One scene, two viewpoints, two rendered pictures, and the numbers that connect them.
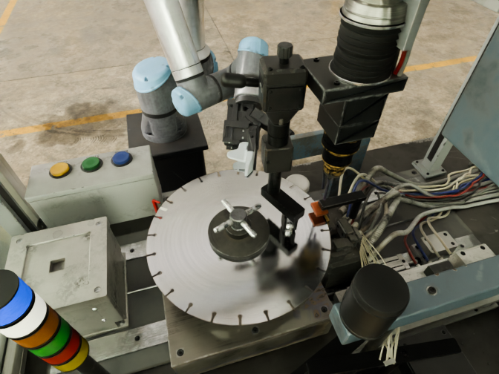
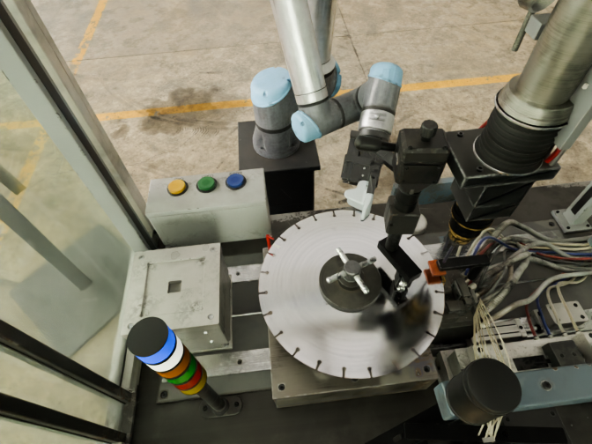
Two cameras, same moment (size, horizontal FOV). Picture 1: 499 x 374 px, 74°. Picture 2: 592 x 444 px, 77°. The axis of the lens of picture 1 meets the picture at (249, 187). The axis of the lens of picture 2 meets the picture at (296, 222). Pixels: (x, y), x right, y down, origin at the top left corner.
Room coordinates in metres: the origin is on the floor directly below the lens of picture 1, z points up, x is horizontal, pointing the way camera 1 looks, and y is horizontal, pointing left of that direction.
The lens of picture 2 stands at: (0.03, 0.04, 1.56)
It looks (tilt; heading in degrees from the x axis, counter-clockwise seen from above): 54 degrees down; 13
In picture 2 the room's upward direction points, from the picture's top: 3 degrees counter-clockwise
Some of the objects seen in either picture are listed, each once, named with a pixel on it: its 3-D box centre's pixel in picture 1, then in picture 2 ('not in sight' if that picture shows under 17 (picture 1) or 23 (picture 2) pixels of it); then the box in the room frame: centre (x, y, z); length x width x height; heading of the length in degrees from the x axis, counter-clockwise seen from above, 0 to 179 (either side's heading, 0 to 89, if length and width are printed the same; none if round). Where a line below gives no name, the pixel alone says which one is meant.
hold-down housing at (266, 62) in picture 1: (279, 115); (411, 183); (0.39, -0.04, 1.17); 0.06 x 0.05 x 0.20; 97
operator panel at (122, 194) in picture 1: (102, 190); (213, 209); (0.57, 0.37, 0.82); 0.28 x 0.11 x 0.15; 106
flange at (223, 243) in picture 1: (238, 228); (350, 278); (0.35, 0.02, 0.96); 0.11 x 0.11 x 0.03
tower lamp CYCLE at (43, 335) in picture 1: (33, 323); (169, 357); (0.14, 0.24, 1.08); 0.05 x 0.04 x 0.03; 16
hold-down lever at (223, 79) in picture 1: (252, 87); (387, 153); (0.41, 0.00, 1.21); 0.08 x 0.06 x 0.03; 106
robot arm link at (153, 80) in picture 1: (157, 84); (274, 97); (0.92, 0.28, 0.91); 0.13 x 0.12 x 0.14; 131
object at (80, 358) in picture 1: (67, 350); (189, 376); (0.14, 0.24, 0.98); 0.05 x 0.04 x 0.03; 16
